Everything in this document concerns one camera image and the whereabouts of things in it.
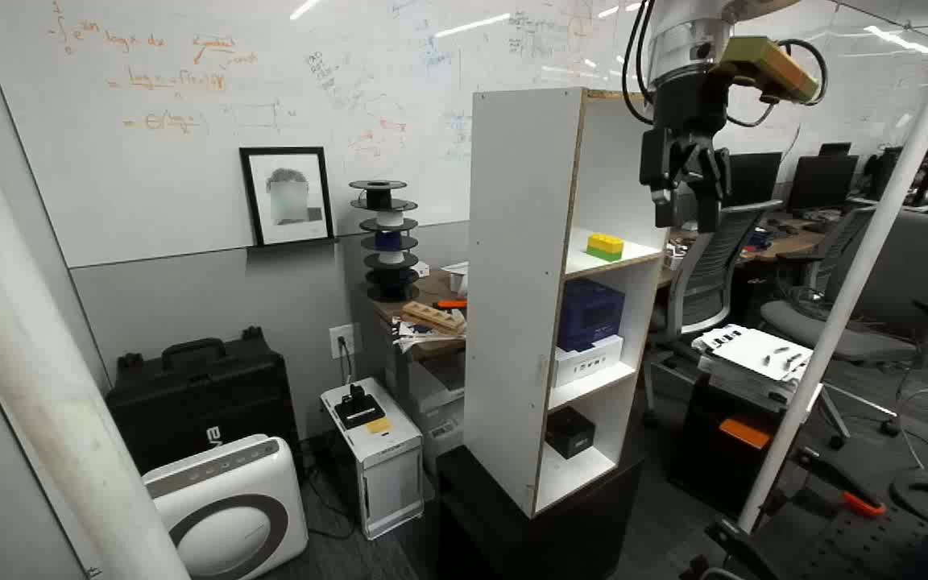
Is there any white shelf unit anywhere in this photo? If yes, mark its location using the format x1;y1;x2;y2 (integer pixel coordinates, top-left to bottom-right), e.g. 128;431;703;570
462;85;670;523

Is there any black stand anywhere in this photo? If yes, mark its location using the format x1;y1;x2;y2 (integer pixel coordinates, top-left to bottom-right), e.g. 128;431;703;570
433;443;647;580

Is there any white flat box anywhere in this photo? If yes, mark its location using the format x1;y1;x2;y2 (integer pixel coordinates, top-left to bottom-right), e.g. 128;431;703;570
548;332;627;390

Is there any blue box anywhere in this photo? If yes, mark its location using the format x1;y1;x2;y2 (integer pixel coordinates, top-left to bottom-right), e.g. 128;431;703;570
554;277;627;354

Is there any cluttered wooden desk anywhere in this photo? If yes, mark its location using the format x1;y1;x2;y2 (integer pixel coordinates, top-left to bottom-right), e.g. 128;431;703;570
364;261;472;456

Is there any orange handled clamp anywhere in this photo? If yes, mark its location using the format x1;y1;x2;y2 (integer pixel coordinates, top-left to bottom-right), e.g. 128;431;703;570
795;445;890;523

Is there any thick white pole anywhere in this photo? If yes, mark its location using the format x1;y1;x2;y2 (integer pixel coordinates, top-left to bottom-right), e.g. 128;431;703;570
0;82;193;580

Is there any white perforated board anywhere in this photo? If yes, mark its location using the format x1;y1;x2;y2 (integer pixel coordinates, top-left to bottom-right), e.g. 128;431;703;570
690;324;817;390

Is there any grey mesh office chair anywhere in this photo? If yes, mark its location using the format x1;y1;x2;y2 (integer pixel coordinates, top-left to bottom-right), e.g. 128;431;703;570
647;197;786;348

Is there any thin white pole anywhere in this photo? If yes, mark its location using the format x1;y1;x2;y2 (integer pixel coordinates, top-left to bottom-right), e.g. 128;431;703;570
734;0;928;534

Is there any small black box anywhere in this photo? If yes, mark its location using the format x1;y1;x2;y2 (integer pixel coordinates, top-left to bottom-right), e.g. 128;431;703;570
540;405;599;460

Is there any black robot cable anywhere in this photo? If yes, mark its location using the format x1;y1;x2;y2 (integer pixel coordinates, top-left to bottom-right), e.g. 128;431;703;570
617;0;664;130

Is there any yellow and green Lego block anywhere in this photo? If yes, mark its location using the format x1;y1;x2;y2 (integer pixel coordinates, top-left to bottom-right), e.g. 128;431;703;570
582;228;627;266

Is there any framed portrait picture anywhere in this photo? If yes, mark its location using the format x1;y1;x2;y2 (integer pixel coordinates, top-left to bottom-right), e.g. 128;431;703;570
235;146;337;252

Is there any orange flat item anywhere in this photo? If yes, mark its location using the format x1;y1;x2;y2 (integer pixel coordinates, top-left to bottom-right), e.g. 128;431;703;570
714;412;776;456

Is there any tan wrist camera box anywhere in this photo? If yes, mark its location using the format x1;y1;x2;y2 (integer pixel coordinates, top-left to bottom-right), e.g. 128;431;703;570
714;34;820;106

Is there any black computer monitor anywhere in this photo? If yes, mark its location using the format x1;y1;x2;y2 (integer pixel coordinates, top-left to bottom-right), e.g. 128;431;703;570
784;152;864;220
726;150;786;210

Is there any stack of filament spools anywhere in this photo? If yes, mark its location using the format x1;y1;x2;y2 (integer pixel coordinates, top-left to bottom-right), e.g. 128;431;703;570
347;176;423;305

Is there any white computer tower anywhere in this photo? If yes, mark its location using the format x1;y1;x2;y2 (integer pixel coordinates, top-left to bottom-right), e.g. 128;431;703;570
316;375;428;546

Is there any white wall outlet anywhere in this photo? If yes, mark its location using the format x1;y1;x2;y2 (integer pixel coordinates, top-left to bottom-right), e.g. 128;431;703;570
325;324;360;363

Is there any black hard case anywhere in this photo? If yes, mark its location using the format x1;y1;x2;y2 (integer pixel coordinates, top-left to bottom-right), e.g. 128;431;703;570
102;327;307;476

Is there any black device with handle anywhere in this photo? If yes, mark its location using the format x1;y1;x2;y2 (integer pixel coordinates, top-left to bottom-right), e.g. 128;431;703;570
331;379;390;431

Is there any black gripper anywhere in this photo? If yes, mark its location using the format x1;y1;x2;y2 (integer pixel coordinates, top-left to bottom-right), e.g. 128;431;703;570
638;75;734;235

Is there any white air purifier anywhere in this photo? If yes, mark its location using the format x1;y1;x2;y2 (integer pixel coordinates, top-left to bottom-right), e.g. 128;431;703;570
138;431;313;580

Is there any whiteboard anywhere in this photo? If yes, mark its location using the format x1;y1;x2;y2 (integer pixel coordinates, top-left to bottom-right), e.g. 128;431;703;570
0;0;928;271

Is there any grey padded office chair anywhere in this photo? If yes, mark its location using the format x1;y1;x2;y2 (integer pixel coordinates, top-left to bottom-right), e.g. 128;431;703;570
756;203;928;437

